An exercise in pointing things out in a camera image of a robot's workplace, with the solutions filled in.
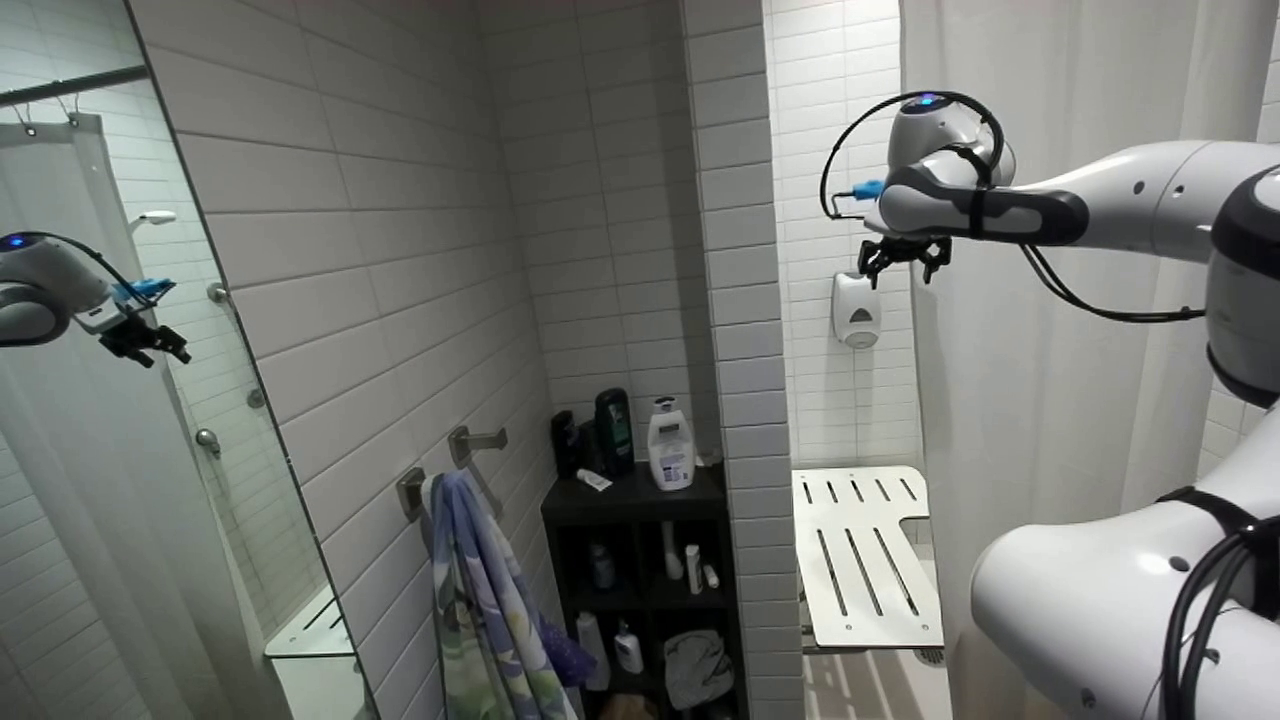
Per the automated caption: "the large wall mirror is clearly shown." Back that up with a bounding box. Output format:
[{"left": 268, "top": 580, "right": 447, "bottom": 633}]
[{"left": 0, "top": 59, "right": 384, "bottom": 720}]

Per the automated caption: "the chrome towel bar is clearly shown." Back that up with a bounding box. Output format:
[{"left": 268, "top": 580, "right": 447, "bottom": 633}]
[{"left": 393, "top": 418, "right": 517, "bottom": 525}]

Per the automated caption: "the black shelf unit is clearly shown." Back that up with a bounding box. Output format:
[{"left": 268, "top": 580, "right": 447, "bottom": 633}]
[{"left": 535, "top": 456, "right": 750, "bottom": 720}]

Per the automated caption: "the white pump lotion bottle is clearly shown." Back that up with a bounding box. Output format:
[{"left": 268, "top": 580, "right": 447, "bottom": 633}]
[{"left": 646, "top": 392, "right": 700, "bottom": 495}]

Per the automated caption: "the blue patterned towel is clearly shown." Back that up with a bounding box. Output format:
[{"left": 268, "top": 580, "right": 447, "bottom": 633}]
[{"left": 416, "top": 458, "right": 587, "bottom": 720}]

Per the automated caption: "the white shower curtain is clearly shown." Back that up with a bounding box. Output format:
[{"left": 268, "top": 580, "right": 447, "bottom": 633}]
[{"left": 897, "top": 0, "right": 1280, "bottom": 720}]

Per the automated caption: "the dark shelf bottle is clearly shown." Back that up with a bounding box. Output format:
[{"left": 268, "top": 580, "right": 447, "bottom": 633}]
[{"left": 583, "top": 531, "right": 622, "bottom": 592}]

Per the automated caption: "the grey folded cloth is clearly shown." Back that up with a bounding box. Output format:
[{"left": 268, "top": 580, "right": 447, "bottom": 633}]
[{"left": 655, "top": 623, "right": 736, "bottom": 713}]

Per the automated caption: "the tall pale bottle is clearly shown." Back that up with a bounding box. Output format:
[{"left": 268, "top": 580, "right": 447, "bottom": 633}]
[{"left": 572, "top": 602, "right": 614, "bottom": 697}]

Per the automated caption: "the white wall soap dispenser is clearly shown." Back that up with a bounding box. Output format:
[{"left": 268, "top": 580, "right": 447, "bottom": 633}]
[{"left": 827, "top": 267, "right": 890, "bottom": 353}]

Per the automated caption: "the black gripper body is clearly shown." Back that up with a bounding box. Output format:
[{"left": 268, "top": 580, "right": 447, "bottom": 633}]
[{"left": 872, "top": 230, "right": 945, "bottom": 267}]

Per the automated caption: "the dark green bottle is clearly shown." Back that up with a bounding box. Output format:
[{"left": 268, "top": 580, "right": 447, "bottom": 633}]
[{"left": 594, "top": 383, "right": 639, "bottom": 484}]

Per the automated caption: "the small black bottle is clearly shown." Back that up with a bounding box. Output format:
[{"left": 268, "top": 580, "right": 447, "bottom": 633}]
[{"left": 548, "top": 403, "right": 587, "bottom": 484}]

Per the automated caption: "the white slatted shower bench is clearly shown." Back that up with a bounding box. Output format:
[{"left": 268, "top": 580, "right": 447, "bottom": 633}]
[{"left": 792, "top": 465, "right": 948, "bottom": 655}]

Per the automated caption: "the white squat bottle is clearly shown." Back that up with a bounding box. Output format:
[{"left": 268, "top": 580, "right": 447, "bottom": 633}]
[{"left": 607, "top": 615, "right": 649, "bottom": 680}]

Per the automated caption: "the slim white tube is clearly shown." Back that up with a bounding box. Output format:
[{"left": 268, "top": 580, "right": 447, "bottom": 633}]
[{"left": 655, "top": 515, "right": 684, "bottom": 583}]

